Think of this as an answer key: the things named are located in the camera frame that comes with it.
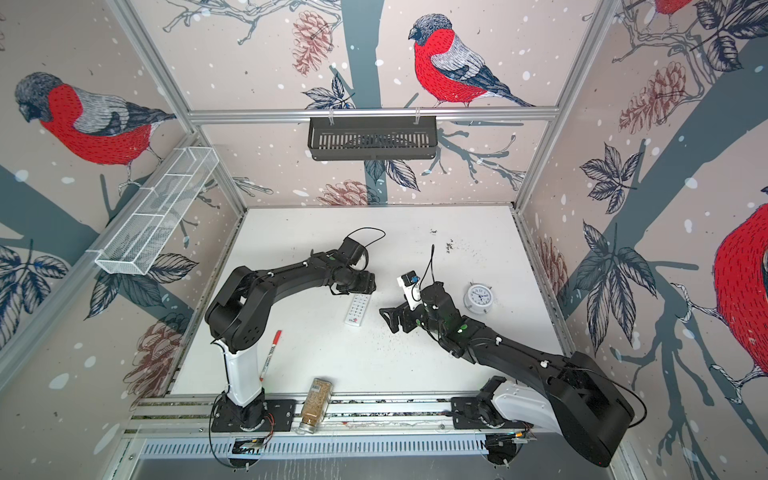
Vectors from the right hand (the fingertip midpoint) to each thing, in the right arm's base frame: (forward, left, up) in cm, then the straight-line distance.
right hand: (392, 306), depth 82 cm
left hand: (+10, +8, -6) cm, 15 cm away
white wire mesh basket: (+14, +63, +23) cm, 69 cm away
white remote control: (+3, +11, -8) cm, 14 cm away
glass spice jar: (-24, +18, -5) cm, 30 cm away
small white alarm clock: (+8, -26, -8) cm, 29 cm away
